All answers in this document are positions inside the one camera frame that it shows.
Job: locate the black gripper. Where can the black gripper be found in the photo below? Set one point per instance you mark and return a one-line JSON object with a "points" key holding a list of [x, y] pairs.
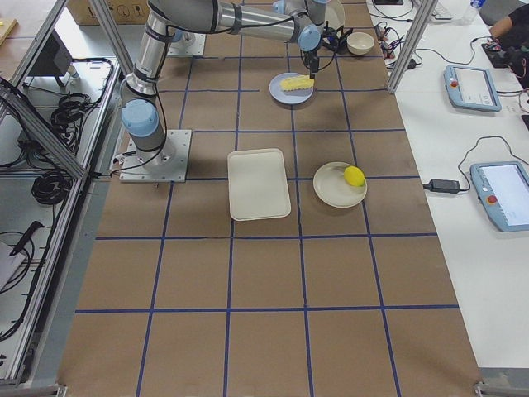
{"points": [[310, 56]]}

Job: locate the yellow bread loaf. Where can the yellow bread loaf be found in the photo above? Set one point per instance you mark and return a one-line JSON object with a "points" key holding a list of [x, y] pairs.
{"points": [[297, 82]]}

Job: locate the blue plate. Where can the blue plate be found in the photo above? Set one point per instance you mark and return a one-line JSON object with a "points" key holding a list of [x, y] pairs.
{"points": [[293, 97]]}

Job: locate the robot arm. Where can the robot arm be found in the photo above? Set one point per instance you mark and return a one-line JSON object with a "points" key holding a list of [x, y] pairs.
{"points": [[314, 8], [298, 22]]}

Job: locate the cream white plate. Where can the cream white plate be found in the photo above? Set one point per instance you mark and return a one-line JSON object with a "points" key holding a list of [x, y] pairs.
{"points": [[335, 14]]}

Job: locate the black dish rack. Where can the black dish rack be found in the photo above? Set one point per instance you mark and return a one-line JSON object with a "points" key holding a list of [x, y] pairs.
{"points": [[336, 39]]}

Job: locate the cream deep bowl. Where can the cream deep bowl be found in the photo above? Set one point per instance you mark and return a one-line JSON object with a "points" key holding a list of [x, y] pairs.
{"points": [[359, 43]]}

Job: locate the yellow lemon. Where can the yellow lemon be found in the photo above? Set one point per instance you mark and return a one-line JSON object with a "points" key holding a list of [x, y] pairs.
{"points": [[354, 176]]}

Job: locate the white shallow bowl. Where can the white shallow bowl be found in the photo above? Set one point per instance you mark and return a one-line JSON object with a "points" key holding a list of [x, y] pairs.
{"points": [[332, 189]]}

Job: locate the white rectangular tray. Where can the white rectangular tray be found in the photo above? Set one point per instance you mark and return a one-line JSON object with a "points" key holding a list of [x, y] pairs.
{"points": [[258, 187]]}

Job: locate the far teach pendant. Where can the far teach pendant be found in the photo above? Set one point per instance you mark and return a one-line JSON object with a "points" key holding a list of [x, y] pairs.
{"points": [[471, 88]]}

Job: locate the teach pendant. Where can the teach pendant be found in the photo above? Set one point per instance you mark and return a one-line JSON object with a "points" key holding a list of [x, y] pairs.
{"points": [[471, 88], [502, 188]]}

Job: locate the black power brick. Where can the black power brick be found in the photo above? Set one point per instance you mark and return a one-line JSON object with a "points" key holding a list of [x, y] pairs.
{"points": [[448, 186]]}

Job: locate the cardboard box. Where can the cardboard box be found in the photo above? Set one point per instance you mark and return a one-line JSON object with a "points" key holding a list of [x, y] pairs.
{"points": [[124, 12]]}

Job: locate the person in black shirt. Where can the person in black shirt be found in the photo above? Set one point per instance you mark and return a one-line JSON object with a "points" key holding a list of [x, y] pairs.
{"points": [[515, 24]]}

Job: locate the near teach pendant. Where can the near teach pendant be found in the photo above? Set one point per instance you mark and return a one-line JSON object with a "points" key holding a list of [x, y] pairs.
{"points": [[502, 188]]}

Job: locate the black monitor on floor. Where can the black monitor on floor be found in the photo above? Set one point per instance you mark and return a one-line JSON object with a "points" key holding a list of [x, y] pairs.
{"points": [[53, 61]]}

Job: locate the right aluminium frame post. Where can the right aluminium frame post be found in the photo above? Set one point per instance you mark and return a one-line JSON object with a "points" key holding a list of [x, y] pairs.
{"points": [[412, 37]]}

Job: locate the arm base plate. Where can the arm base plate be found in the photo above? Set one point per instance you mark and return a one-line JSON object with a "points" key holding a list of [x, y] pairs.
{"points": [[187, 44], [169, 165]]}

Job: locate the left aluminium frame rail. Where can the left aluminium frame rail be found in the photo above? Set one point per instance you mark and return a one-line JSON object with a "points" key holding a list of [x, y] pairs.
{"points": [[51, 200]]}

